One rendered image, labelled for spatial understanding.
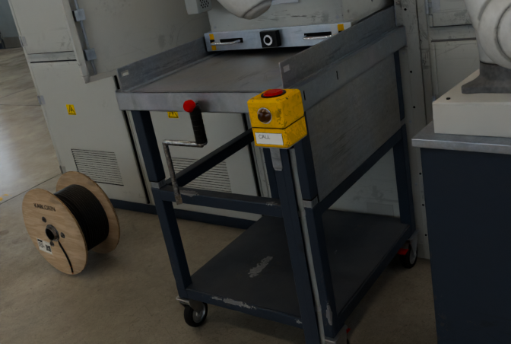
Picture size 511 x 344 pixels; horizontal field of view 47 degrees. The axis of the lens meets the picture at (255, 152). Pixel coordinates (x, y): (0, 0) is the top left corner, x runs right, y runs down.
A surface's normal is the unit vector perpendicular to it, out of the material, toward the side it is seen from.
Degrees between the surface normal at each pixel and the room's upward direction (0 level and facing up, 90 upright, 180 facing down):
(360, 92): 90
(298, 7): 90
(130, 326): 0
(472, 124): 90
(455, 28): 90
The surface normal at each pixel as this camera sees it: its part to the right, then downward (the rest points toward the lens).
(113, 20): 0.51, 0.21
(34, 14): -0.56, 0.37
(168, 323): -0.18, -0.93
